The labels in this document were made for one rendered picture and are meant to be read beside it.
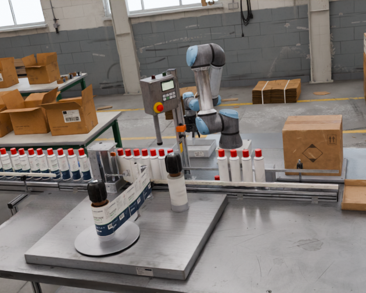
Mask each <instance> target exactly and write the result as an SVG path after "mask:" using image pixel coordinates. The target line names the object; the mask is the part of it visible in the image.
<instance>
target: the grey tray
mask: <svg viewBox="0 0 366 293"><path fill-rule="evenodd" d="M187 145H188V153H189V157H190V158H191V157H209V156H210V155H211V153H212V152H213V151H214V149H215V147H216V146H217V144H216V139H203V140H195V144H194V145H192V141H190V140H187ZM172 149H173V152H177V153H178V145H177V142H176V144H175V145H174V146H173V147H172Z"/></svg>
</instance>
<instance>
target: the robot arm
mask: <svg viewBox="0 0 366 293"><path fill-rule="evenodd" d="M186 62H187V64H188V66H190V67H191V69H192V70H193V71H194V74H195V81H196V89H197V93H198V98H194V95H193V93H192V92H186V93H184V94H183V101H184V109H185V115H184V120H185V123H184V124H185V125H186V130H185V132H187V133H190V135H189V136H188V137H187V140H190V141H192V145H194V144H195V136H196V134H197V135H198V137H199V138H200V134H202V135H207V134H208V135H209V134H213V133H219V132H221V136H220V140H219V147H220V148H222V149H237V148H240V147H241V146H242V145H243V141H242V139H241V136H240V133H239V117H238V112H237V111H235V110H232V109H221V110H220V111H219V113H217V111H216V110H214V108H213V107H214V106H218V105H220V104H221V97H220V95H219V94H218V93H219V89H220V82H221V75H222V71H223V66H224V65H225V53H224V51H223V49H222V48H221V47H220V46H219V45H217V44H213V43H211V44H204V45H195V46H192V47H189V48H188V50H187V53H186ZM210 64H211V68H210V76H209V71H208V69H209V67H210ZM199 110H200V111H199ZM196 111H199V113H198V117H196Z"/></svg>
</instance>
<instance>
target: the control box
mask: <svg viewBox="0 0 366 293"><path fill-rule="evenodd" d="M166 75H167V74H166ZM155 77H156V79H155V80H151V77H149V78H145V79H142V80H140V85H141V92H142V98H143V105H144V109H145V113H147V114H149V115H153V116H154V115H158V114H161V113H164V112H167V111H169V110H173V109H176V108H178V99H177V92H176V87H175V80H174V76H173V75H171V74H170V75H167V76H165V77H162V74H160V75H156V76H155ZM172 78H173V80H174V89H171V90H168V91H164V92H162V88H161V83H160V82H162V81H166V80H169V79H172ZM173 91H175V93H176V98H173V99H170V100H168V101H164V102H163V98H162V95H163V94H166V93H169V92H173ZM158 105H163V107H164V109H163V111H161V112H159V111H158V110H157V106H158Z"/></svg>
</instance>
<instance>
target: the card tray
mask: <svg viewBox="0 0 366 293"><path fill-rule="evenodd" d="M342 210H360V211H366V180H359V179H345V187H344V192H343V201H342Z"/></svg>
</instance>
